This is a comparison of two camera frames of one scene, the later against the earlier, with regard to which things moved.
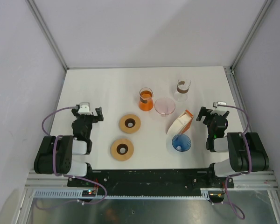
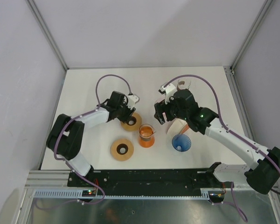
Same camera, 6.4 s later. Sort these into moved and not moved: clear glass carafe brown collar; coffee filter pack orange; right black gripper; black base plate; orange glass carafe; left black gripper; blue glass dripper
Moved: left black gripper; right black gripper; orange glass carafe
Not moved: blue glass dripper; black base plate; clear glass carafe brown collar; coffee filter pack orange
